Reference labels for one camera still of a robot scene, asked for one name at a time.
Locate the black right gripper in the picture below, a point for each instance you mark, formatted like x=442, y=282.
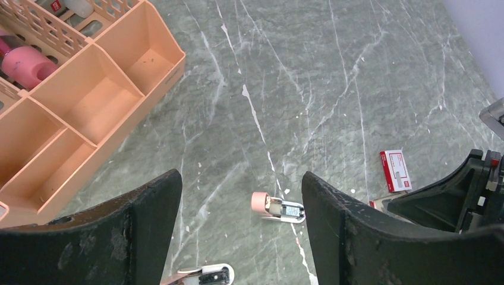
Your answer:
x=441, y=204

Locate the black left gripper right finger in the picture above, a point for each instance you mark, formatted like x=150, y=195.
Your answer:
x=353, y=243

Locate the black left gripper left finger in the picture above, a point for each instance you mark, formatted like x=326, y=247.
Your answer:
x=124, y=240

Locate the cardboard staple tray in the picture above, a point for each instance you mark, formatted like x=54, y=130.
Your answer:
x=381, y=204

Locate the small staple box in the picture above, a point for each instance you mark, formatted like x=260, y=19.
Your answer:
x=395, y=170

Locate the peach plastic file organizer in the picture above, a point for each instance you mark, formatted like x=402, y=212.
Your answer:
x=112, y=70

